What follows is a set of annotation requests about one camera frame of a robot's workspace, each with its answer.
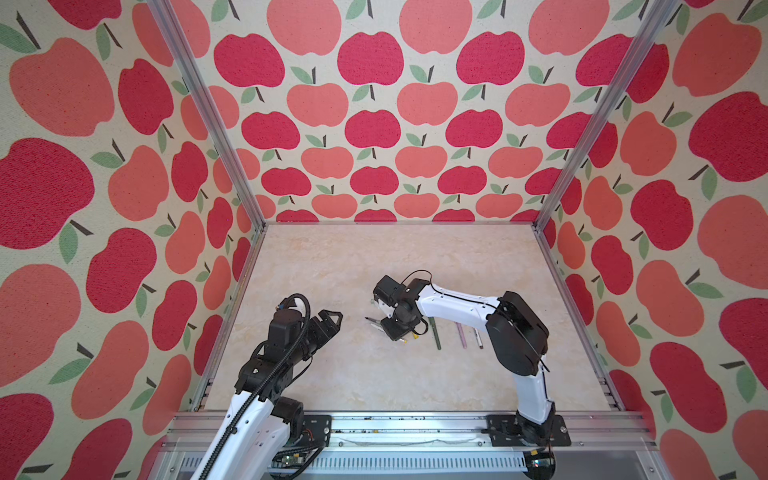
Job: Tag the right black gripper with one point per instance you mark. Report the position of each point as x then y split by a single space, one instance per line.
391 333

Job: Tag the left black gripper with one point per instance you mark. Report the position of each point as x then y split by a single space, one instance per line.
322 334

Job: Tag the dark green pen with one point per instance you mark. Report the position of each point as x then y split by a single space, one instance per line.
435 333

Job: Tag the pink pen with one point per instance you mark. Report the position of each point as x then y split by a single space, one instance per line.
461 336

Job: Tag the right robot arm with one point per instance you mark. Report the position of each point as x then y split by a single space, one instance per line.
518 337

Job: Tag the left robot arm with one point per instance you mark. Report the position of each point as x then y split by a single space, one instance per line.
262 428

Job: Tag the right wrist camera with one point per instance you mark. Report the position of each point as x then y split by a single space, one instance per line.
387 293

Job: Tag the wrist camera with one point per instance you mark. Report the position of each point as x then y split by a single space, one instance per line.
294 305
387 293

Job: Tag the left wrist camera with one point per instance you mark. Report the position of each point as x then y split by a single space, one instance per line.
294 305

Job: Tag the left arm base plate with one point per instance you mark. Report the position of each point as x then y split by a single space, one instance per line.
315 431

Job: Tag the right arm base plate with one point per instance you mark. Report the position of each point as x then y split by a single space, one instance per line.
517 431

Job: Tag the aluminium front rail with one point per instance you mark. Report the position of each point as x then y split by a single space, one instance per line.
438 445

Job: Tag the left aluminium corner post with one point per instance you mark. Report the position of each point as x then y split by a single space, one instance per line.
173 34

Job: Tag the aluminium corner post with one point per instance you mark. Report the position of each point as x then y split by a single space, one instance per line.
653 23
173 34

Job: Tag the right aluminium corner post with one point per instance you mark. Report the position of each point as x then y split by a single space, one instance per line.
653 23

